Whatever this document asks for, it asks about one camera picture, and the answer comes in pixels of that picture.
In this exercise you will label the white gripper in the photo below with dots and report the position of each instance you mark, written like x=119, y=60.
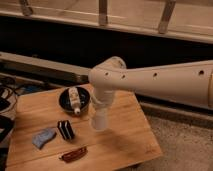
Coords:
x=102, y=98

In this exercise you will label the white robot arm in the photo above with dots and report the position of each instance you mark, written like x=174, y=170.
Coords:
x=187, y=83

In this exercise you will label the black white striped eraser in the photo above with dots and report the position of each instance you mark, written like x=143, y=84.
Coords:
x=65, y=129

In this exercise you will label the black round bowl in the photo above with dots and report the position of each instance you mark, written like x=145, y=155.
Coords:
x=64, y=101

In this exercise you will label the white small bottle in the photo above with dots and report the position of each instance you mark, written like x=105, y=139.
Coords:
x=74, y=99

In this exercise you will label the red brown pocket knife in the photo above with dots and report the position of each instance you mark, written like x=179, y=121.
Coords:
x=74, y=155

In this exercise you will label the wooden table board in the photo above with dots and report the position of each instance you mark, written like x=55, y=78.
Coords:
x=128, y=140

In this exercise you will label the blue cloth piece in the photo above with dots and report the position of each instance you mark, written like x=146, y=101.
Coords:
x=40, y=139

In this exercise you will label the metal railing post middle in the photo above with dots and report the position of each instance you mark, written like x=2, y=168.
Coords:
x=103, y=19

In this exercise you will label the metal railing post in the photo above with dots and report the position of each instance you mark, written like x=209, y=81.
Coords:
x=103, y=19
x=25, y=8
x=166, y=15

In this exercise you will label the metal railing post right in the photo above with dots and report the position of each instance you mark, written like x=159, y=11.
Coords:
x=166, y=15

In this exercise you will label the metal railing post left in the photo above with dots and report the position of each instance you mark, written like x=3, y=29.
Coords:
x=25, y=8

